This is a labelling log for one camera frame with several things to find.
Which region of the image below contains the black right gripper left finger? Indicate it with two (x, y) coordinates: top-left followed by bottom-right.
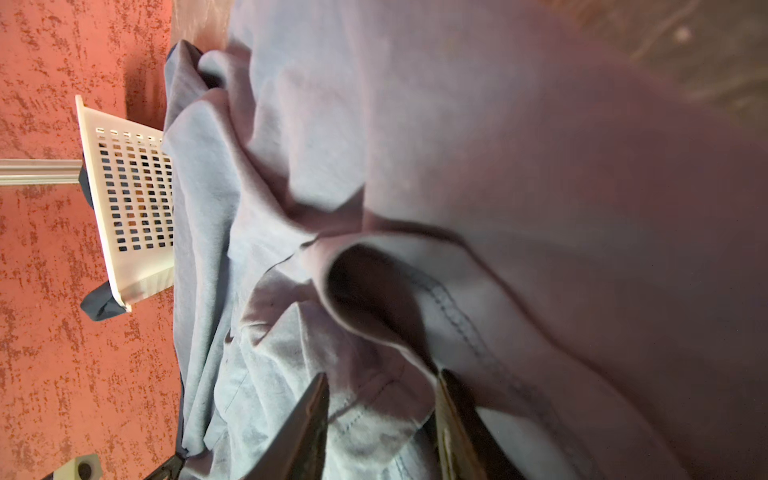
(244, 373), (329, 480)

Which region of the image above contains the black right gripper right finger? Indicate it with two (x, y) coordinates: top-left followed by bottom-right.
(435, 370), (524, 480)

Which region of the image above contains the grey-blue tank top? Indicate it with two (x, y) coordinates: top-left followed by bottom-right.
(164, 1), (767, 479)

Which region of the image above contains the dark navy maroon-trimmed tank top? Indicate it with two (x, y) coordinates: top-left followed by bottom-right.
(78, 166), (127, 322)

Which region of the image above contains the white plastic laundry basket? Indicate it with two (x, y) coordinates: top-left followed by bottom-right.
(75, 95), (175, 310)

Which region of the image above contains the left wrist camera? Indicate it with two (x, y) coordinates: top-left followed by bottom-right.
(43, 454), (103, 480)

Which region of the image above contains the aluminium corner post left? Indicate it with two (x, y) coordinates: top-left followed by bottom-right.
(1, 159), (83, 186)

